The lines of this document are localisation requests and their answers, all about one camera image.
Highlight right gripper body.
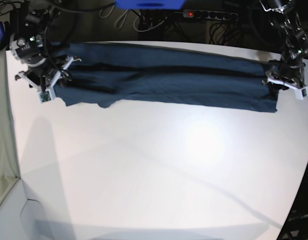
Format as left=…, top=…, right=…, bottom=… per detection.
left=14, top=55, right=82, bottom=92

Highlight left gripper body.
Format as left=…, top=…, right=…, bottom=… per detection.
left=262, top=62, right=306, bottom=92

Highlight dark blue t-shirt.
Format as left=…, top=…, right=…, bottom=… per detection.
left=54, top=43, right=278, bottom=113

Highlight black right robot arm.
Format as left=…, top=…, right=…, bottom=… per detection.
left=9, top=6, right=81, bottom=101

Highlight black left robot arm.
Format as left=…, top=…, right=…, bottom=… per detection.
left=248, top=0, right=308, bottom=100

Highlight blue cylinder object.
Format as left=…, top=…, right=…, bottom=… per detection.
left=0, top=21, right=6, bottom=42

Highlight grey-green fabric curtain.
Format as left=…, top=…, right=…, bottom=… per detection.
left=0, top=47, right=21, bottom=216

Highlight blue plastic bin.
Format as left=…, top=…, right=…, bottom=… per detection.
left=115, top=0, right=185, bottom=10

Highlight black power strip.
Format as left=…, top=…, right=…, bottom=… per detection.
left=182, top=9, right=239, bottom=21

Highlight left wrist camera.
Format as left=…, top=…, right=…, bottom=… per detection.
left=294, top=86, right=308, bottom=100

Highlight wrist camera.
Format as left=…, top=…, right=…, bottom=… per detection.
left=294, top=86, right=308, bottom=100
left=37, top=88, right=56, bottom=104

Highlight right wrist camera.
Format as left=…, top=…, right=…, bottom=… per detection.
left=37, top=88, right=56, bottom=104

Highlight white cable loop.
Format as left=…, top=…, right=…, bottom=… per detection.
left=99, top=4, right=140, bottom=31

